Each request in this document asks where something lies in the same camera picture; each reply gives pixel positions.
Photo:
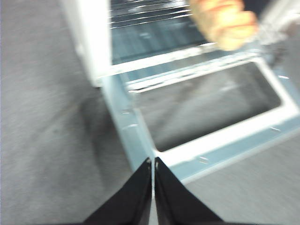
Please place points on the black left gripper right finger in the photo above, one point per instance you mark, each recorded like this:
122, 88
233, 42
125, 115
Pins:
178, 204

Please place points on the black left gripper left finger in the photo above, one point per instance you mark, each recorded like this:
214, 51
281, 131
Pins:
131, 201

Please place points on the golden brown bread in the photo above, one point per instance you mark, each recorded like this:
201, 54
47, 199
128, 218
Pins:
225, 25

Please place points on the cream Toshiba toaster oven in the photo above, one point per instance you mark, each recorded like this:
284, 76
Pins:
89, 42

